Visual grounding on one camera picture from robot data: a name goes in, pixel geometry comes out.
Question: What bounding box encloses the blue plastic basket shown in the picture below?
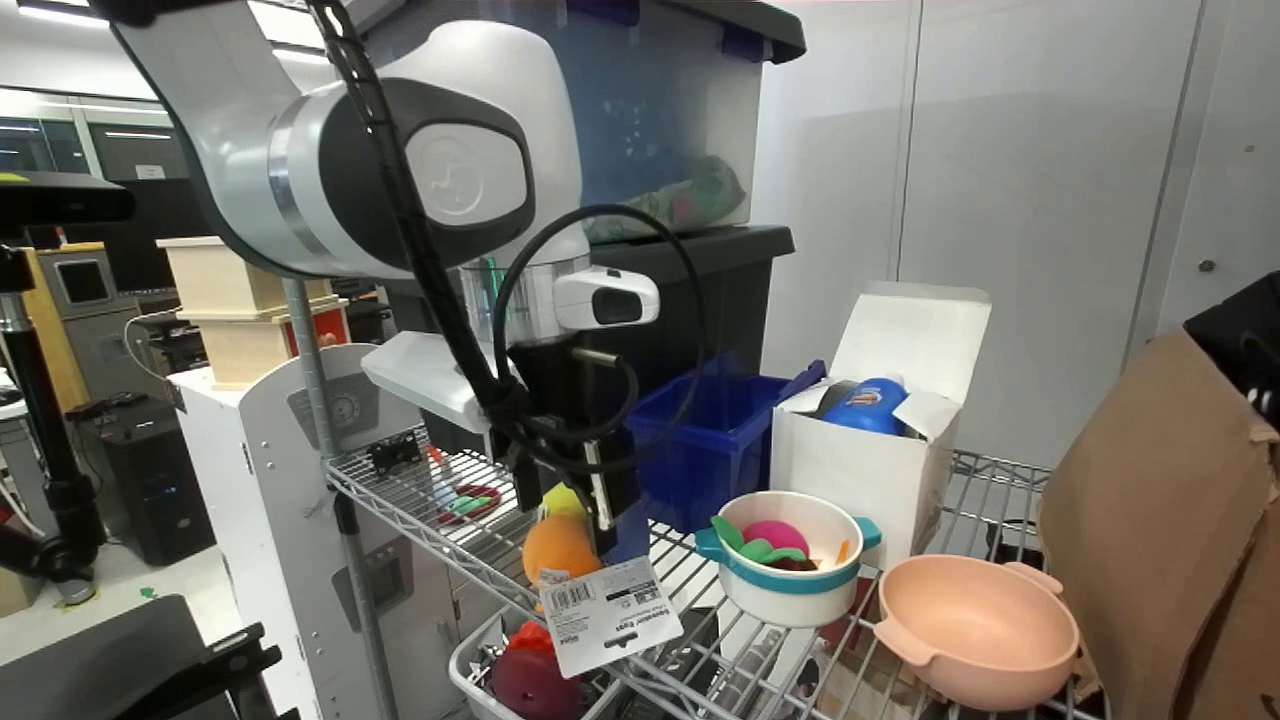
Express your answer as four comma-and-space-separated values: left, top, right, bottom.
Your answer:
628, 356, 829, 532

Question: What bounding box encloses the netted pack of squish balls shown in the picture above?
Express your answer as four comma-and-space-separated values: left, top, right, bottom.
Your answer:
520, 484, 685, 677

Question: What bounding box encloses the brown cardboard box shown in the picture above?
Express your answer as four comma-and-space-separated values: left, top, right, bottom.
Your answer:
1040, 330, 1280, 720

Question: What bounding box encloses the white open cardboard box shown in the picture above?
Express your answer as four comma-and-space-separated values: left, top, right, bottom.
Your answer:
772, 285, 992, 562

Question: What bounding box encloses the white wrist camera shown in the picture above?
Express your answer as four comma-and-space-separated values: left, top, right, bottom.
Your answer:
520, 263, 661, 338

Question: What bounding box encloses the white teal-rimmed toy bowl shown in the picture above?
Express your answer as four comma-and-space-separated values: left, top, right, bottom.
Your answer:
697, 492, 878, 626

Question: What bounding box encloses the black plastic storage bin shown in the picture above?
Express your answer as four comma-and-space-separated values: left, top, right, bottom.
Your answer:
383, 221, 799, 465

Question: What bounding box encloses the wire metal shelving rack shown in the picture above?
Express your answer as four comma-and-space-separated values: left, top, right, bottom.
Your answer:
279, 271, 1110, 720

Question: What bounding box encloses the clear plastic storage tote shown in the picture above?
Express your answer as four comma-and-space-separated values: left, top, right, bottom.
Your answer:
354, 0, 806, 243

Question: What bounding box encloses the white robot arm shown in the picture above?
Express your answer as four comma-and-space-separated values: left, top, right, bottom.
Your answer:
91, 0, 661, 524

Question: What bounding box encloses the white wire basket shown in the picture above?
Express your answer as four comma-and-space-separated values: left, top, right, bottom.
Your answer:
446, 606, 688, 720

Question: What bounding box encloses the pink plastic bowl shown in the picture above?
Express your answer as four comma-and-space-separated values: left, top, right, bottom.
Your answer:
872, 550, 1079, 710

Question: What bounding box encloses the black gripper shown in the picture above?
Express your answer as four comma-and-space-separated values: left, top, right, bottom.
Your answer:
505, 347, 640, 550

